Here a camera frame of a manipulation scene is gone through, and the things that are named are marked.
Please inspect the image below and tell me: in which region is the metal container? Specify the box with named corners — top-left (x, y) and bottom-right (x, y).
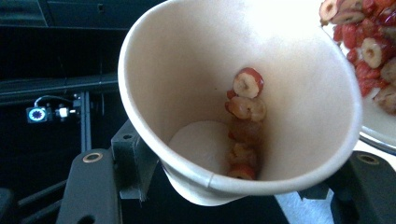
top-left (320, 18), bottom-right (396, 157)

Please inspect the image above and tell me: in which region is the brown paper cup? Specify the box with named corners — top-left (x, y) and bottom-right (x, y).
top-left (117, 0), bottom-right (364, 207)

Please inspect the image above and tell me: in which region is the small heap of jujube slices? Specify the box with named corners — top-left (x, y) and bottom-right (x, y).
top-left (224, 66), bottom-right (268, 181)

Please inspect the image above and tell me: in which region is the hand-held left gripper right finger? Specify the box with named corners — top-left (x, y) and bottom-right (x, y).
top-left (298, 150), bottom-right (396, 224)

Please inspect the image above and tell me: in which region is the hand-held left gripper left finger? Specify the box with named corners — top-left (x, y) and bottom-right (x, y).
top-left (55, 119), bottom-right (160, 224)

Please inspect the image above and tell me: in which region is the large pile of jujube slices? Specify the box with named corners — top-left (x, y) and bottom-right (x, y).
top-left (318, 0), bottom-right (396, 115)

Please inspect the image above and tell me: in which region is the metal stand post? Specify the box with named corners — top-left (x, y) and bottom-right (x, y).
top-left (78, 91), bottom-right (93, 153)

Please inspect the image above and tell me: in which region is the camera with glowing ring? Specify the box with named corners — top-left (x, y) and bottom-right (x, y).
top-left (25, 94), bottom-right (78, 125)

